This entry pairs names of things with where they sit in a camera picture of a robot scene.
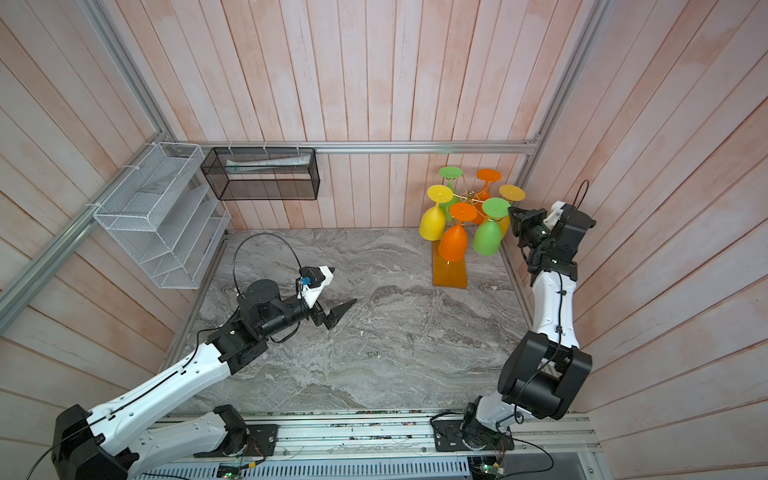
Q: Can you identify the green wine glass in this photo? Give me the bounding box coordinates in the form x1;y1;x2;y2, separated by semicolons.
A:
439;166;463;222
473;197;510;256

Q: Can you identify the orange wine glass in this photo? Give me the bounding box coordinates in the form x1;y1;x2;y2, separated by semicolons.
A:
471;168;502;225
438;202;477;262

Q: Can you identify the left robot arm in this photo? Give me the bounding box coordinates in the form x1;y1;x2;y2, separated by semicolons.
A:
51;267;355;479

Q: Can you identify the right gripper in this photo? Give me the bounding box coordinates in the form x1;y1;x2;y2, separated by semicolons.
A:
509;207;550;257

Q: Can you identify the right yellow wine glass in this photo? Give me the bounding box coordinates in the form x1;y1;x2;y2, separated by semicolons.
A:
498;184;526;237

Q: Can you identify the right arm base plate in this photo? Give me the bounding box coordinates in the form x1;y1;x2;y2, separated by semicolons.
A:
430;417;515;452

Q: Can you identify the black mesh wall basket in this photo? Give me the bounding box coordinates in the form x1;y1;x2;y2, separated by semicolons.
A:
201;146;321;201

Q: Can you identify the white mesh shelf organizer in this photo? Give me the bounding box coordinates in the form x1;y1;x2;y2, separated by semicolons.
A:
94;143;230;290

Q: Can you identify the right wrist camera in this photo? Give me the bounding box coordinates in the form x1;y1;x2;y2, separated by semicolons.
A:
543;201;566;231

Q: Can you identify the aluminium mounting rail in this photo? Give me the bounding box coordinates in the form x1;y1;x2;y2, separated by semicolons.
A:
134;410;604;466

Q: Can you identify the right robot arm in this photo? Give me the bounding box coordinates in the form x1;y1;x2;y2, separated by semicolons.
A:
460;201;596;449

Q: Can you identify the left yellow wine glass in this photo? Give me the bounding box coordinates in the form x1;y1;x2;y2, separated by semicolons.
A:
419;185;453;242

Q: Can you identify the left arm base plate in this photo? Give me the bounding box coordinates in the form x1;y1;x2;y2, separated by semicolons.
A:
193;424;279;458

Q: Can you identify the orange wooden rack base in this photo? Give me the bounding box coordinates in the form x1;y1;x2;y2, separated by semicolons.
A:
432;241;468;289

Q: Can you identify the yellow wine glass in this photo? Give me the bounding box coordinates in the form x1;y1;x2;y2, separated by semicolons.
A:
498;184;526;237
419;185;453;242

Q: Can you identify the left camera cable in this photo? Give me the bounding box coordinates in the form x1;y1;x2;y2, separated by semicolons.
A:
232;232;304;298

